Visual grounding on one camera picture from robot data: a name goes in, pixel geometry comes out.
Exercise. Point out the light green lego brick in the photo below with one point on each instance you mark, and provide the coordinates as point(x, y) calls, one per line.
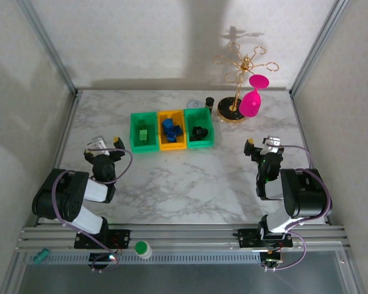
point(143, 135)

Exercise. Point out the dark green lego brick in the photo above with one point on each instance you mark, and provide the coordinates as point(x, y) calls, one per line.
point(142, 124)

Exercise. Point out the black lego brick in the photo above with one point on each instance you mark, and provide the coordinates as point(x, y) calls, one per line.
point(204, 132)
point(194, 138)
point(197, 131)

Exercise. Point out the blue lego brick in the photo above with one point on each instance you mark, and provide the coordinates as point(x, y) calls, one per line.
point(178, 130)
point(168, 124)
point(171, 137)

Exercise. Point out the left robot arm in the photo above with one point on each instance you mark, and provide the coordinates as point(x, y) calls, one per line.
point(61, 199)

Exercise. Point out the green plastic bin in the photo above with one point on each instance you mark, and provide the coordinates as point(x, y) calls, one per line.
point(202, 144)
point(150, 145)

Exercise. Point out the gold glass rack stand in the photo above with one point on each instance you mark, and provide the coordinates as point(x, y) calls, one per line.
point(231, 111)

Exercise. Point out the pink plastic wine glass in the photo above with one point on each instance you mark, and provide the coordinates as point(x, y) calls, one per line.
point(251, 104)

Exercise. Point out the small black bottle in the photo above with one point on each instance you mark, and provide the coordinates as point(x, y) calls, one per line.
point(209, 103)

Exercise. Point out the yellow plastic bin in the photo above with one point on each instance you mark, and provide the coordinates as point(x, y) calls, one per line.
point(179, 145)

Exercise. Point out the small black control board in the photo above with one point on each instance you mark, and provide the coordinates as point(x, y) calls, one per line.
point(101, 258)
point(271, 258)

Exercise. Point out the white bottle green cap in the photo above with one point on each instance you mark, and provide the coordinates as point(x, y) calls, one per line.
point(143, 249)

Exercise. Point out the green plug connector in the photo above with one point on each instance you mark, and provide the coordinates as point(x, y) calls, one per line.
point(40, 256)

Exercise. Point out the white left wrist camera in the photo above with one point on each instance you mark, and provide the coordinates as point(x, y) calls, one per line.
point(97, 146)

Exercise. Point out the aluminium table side rail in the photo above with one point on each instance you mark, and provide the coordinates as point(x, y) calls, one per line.
point(303, 134)
point(60, 153)

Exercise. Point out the aluminium rail beam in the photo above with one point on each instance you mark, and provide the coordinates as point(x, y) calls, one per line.
point(187, 237)

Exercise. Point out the aluminium frame post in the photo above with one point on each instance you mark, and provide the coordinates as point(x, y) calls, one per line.
point(317, 46)
point(51, 49)

